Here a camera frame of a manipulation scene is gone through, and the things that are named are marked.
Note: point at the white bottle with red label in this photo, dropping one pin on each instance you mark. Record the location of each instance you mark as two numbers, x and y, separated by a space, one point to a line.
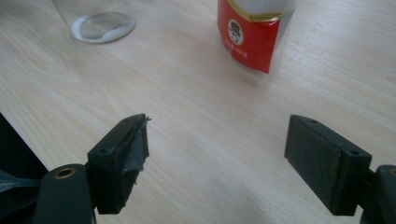
249 40

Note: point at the clear drinking glass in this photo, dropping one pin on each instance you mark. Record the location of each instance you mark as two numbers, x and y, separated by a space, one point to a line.
99 25

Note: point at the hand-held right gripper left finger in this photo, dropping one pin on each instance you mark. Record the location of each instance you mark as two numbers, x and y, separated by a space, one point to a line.
118 161

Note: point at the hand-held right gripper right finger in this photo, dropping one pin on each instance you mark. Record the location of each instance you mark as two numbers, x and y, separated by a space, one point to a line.
317 161

